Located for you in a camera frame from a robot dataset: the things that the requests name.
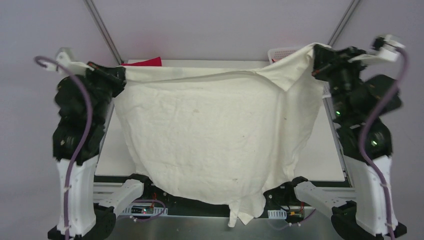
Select folded red t shirt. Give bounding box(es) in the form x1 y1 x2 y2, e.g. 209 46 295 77
121 57 162 67

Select right white cable duct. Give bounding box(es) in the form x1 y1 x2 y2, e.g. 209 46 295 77
267 209 287 220

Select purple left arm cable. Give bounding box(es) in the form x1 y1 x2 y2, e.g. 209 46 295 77
34 55 167 240

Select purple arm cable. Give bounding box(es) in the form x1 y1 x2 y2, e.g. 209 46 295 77
34 55 167 240
358 46 410 240

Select white cable duct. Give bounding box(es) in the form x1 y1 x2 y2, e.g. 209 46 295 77
120 203 168 217
267 209 287 220

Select right corner aluminium post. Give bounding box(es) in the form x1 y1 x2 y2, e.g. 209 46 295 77
327 0 362 47

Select white plastic laundry basket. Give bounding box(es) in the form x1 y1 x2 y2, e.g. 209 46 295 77
267 46 331 99

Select cream white t shirt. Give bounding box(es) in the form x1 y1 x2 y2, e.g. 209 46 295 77
67 42 387 229

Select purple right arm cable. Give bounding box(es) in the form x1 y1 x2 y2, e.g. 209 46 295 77
358 46 410 240

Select left corner aluminium post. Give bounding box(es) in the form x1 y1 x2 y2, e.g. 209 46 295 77
83 0 124 64

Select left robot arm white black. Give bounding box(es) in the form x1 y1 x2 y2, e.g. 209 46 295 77
35 47 153 240

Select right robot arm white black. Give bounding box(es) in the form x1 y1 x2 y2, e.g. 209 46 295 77
273 34 409 240

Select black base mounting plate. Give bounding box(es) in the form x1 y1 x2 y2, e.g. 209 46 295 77
94 175 351 217

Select corner aluminium post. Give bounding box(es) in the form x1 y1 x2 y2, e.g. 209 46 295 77
327 0 362 47
83 0 124 64

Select left white cable duct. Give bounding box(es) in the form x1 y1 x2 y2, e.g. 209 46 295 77
120 203 168 217

